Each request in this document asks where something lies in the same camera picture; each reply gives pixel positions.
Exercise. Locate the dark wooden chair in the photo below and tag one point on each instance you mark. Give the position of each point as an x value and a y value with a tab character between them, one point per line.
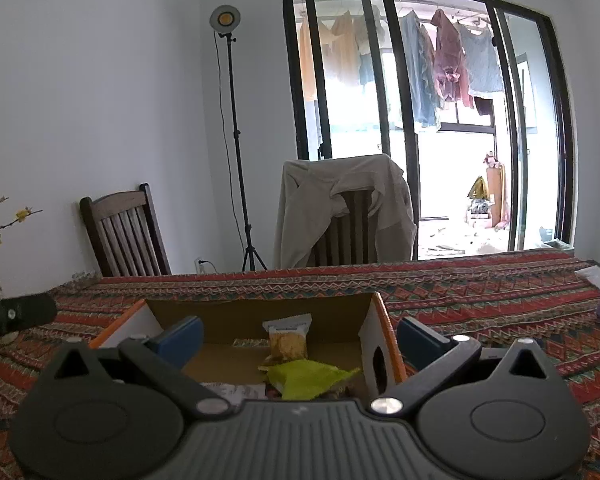
124	233

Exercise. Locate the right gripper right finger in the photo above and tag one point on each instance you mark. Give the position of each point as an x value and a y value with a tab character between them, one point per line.
437	360

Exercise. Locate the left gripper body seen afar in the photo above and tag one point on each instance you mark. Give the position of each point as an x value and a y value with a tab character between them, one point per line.
21	313

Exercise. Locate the hanging pink garment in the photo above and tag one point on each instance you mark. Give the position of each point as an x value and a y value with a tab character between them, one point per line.
449	62

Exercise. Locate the green snack packet rear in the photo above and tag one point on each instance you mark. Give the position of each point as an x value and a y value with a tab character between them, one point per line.
306	380

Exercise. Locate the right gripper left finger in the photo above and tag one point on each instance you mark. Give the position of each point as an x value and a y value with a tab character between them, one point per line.
157	362

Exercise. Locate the chair draped with beige jacket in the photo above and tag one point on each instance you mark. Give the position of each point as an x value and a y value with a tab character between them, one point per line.
312	194

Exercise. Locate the patterned red tablecloth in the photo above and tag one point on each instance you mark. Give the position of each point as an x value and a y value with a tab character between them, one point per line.
495	298

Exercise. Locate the yellow chips packet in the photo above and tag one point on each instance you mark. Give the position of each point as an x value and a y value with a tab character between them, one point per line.
287	338

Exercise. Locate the black sliding door frame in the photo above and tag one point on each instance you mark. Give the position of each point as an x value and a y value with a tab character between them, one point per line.
497	177

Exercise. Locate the orange cardboard box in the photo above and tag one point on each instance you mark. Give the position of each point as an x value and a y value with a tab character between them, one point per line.
347	332

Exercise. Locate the black light stand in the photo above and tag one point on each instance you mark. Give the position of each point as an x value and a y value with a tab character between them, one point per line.
224	20

